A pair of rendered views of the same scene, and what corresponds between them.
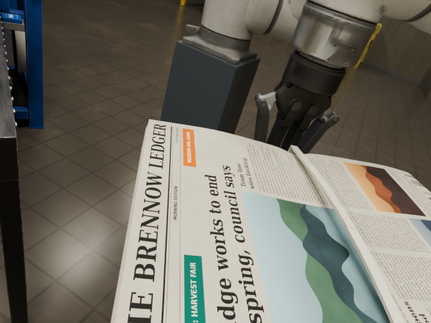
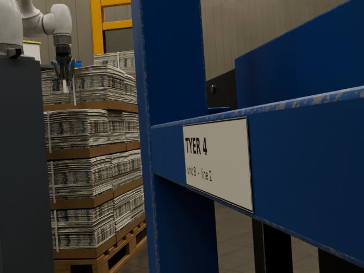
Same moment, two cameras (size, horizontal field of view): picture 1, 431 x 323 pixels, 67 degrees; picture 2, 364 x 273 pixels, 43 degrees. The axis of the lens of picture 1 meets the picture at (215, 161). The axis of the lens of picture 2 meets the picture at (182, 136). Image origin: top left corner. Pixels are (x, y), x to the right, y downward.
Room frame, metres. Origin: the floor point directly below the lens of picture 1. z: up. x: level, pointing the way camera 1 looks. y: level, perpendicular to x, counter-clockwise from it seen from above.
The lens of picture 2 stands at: (2.26, 1.47, 0.69)
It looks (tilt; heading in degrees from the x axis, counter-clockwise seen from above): 0 degrees down; 207
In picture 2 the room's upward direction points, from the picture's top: 4 degrees counter-clockwise
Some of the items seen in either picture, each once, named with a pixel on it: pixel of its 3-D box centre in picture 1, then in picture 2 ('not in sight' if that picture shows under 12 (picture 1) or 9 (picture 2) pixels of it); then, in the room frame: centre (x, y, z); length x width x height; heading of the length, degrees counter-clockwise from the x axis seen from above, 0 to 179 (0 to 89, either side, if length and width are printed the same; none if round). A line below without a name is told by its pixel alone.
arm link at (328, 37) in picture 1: (329, 36); (62, 41); (0.45, -0.09, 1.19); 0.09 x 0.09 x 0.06
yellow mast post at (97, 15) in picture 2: not in sight; (104, 109); (-0.90, -0.85, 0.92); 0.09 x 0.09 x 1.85; 17
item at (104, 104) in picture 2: not in sight; (105, 106); (0.22, -0.02, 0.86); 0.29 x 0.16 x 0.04; 15
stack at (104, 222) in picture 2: not in sight; (97, 184); (0.11, -0.19, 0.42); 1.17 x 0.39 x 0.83; 17
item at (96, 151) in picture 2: not in sight; (98, 188); (0.11, -0.19, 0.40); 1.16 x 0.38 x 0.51; 17
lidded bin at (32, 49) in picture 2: not in sight; (14, 54); (-1.05, -2.00, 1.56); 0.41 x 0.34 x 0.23; 163
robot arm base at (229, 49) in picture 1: (217, 38); (4, 54); (1.01, 0.11, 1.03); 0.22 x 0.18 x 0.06; 73
